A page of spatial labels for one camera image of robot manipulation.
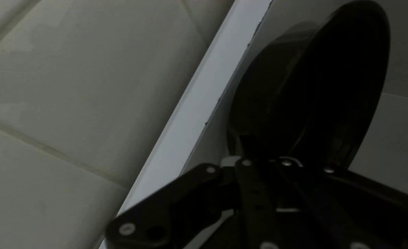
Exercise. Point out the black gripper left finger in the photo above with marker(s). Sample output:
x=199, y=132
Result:
x=166, y=212

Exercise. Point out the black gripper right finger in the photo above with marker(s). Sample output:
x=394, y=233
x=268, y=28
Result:
x=350, y=212

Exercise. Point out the black toilet seat lid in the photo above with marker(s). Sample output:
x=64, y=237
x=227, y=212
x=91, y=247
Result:
x=322, y=92

